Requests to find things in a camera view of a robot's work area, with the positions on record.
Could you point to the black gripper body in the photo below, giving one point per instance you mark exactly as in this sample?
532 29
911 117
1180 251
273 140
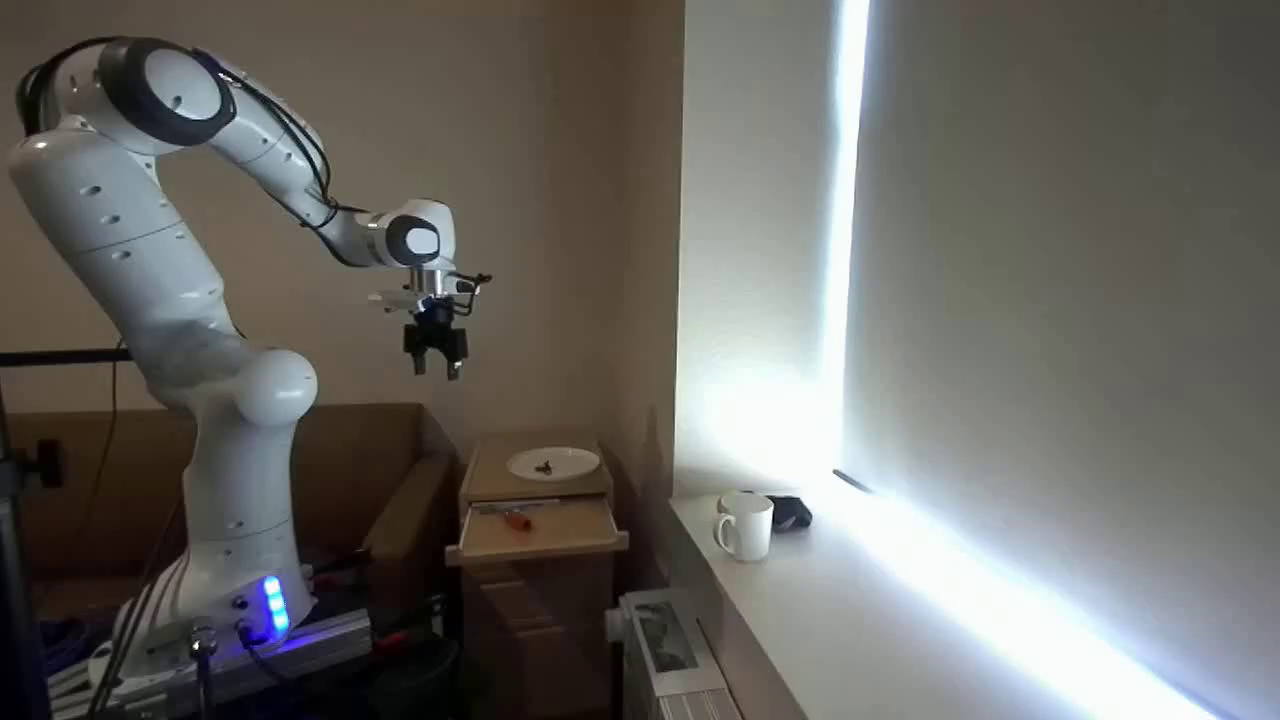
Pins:
434 324

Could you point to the robot base platform blue lights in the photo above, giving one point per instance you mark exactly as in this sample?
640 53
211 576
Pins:
202 662

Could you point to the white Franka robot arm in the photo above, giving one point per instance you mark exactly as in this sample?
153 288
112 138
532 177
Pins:
133 240

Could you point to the wooden nightstand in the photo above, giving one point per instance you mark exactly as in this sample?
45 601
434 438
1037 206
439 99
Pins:
532 587

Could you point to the brown armchair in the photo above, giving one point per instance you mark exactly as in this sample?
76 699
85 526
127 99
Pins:
374 480

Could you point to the white round plate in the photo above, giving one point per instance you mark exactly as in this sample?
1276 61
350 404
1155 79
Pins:
554 462

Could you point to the narrow white roller blind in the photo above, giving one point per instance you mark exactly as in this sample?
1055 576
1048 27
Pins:
754 240

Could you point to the white mug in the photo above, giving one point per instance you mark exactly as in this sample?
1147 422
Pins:
744 528

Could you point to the black horizontal pole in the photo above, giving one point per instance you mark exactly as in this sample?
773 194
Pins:
60 358

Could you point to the white radiator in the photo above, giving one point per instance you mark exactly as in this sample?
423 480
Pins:
666 662

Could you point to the small black object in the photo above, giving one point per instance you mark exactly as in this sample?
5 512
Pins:
790 512

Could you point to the wide white roller blind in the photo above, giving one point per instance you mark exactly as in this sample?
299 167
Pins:
1067 292

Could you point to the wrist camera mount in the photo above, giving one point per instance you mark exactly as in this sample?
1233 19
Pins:
451 284

